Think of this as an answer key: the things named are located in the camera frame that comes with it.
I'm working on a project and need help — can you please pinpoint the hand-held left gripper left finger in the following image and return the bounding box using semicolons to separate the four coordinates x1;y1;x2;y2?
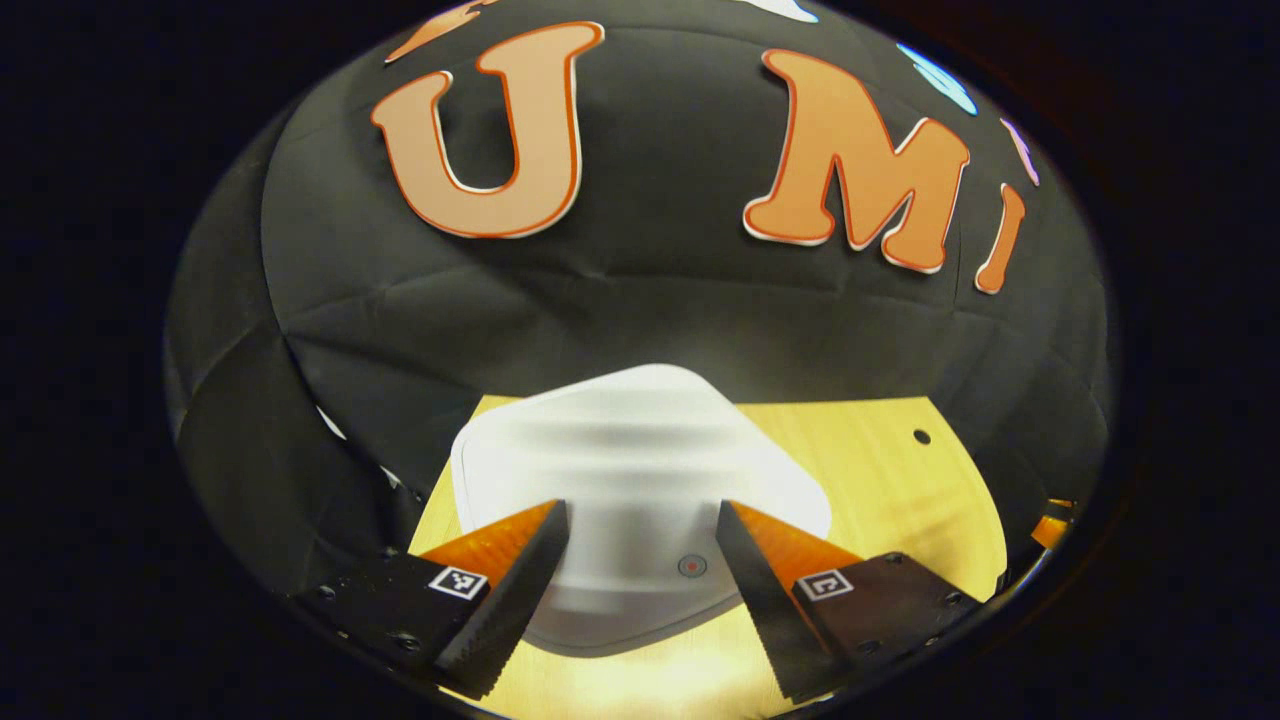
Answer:
290;500;571;701

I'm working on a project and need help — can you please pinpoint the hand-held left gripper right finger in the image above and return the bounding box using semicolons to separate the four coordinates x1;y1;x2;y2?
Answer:
715;500;986;706

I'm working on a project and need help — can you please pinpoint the white desktop garbage bin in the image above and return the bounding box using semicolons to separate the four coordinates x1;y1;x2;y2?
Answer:
450;364;833;658

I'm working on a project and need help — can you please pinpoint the wooden desktop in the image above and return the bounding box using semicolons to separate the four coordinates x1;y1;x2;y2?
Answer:
408;395;1009;720

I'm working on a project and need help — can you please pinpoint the black backdrop cloth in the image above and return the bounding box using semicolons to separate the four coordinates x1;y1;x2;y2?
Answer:
165;0;1111;601

